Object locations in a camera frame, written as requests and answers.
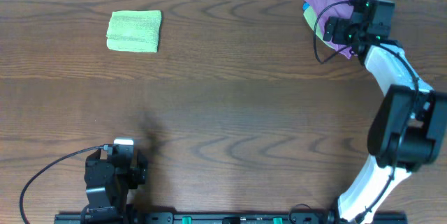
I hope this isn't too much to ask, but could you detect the crumpled purple cloth on pile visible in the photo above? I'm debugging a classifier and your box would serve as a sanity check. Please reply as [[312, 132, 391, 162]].
[[304, 0, 353, 51]]

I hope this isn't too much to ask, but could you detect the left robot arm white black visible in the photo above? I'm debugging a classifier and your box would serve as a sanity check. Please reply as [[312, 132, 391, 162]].
[[80, 147, 148, 223]]

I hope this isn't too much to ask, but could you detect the folded green cloth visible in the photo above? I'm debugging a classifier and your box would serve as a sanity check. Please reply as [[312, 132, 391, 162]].
[[106, 10, 162, 53]]

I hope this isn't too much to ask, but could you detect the left black camera cable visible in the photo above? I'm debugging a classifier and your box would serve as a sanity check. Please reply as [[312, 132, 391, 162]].
[[19, 144, 110, 224]]

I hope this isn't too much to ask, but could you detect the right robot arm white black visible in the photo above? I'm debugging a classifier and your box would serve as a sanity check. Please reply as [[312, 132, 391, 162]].
[[319, 11, 446, 223]]

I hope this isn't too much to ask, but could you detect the green cloth under pile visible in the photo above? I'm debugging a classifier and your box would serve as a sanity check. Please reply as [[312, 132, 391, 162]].
[[303, 6, 333, 49]]

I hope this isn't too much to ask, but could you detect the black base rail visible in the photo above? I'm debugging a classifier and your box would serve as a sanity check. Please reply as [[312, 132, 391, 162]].
[[54, 210, 409, 224]]

